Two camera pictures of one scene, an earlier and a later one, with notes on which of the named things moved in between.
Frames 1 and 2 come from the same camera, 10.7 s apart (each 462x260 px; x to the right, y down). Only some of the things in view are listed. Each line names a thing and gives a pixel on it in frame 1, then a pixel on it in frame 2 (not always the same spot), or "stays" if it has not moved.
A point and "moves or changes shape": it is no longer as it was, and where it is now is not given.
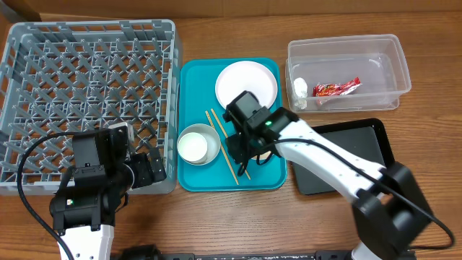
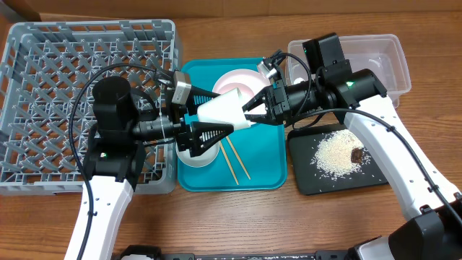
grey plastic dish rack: [71, 76] stays
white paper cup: [192, 146] moves or changes shape
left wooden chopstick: [221, 145] stays
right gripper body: [237, 149] -> [278, 102]
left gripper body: [142, 173] -> [178, 127]
